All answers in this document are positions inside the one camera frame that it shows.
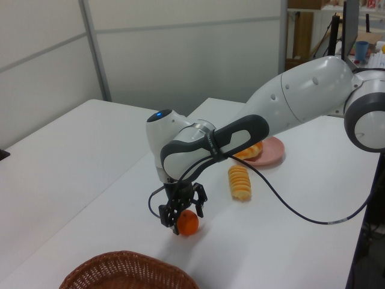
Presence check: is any brown woven basket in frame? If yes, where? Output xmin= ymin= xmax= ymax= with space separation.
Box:
xmin=58 ymin=250 xmax=200 ymax=289

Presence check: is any blue cup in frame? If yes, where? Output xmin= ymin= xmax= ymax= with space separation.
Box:
xmin=356 ymin=41 xmax=369 ymax=63

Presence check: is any striped toy bread roll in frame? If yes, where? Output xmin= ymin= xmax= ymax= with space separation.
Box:
xmin=227 ymin=164 xmax=252 ymax=202

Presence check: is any toy orange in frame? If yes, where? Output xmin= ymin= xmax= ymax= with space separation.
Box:
xmin=177 ymin=210 xmax=200 ymax=236

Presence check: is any dark monitor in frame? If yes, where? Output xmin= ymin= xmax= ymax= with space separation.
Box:
xmin=342 ymin=0 xmax=359 ymax=63

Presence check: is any toy croissant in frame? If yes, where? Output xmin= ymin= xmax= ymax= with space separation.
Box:
xmin=233 ymin=141 xmax=264 ymax=160

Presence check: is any black stand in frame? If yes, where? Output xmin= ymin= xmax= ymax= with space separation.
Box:
xmin=329 ymin=13 xmax=342 ymax=57

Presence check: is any brown cardboard panel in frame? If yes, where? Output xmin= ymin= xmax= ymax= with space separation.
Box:
xmin=293 ymin=11 xmax=313 ymax=60

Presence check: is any grey partition post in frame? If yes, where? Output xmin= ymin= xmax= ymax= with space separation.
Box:
xmin=78 ymin=0 xmax=112 ymax=102
xmin=278 ymin=0 xmax=291 ymax=73

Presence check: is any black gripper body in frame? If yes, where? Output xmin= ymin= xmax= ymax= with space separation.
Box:
xmin=164 ymin=179 xmax=196 ymax=210

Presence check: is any pink plate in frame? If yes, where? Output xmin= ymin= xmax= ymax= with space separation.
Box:
xmin=240 ymin=137 xmax=285 ymax=166

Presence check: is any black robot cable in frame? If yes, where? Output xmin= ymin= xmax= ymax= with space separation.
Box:
xmin=147 ymin=152 xmax=384 ymax=225

